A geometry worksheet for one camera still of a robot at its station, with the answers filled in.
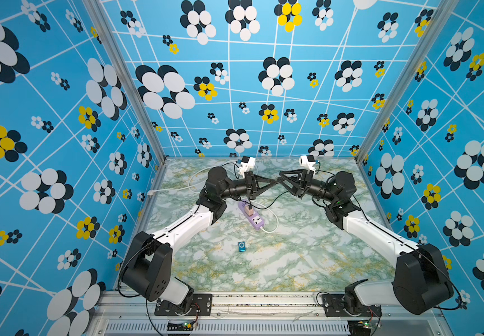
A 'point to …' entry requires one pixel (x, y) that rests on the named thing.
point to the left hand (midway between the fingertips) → (277, 183)
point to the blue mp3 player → (242, 246)
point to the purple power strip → (255, 220)
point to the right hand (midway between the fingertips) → (283, 178)
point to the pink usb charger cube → (249, 211)
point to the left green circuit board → (185, 326)
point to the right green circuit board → (361, 327)
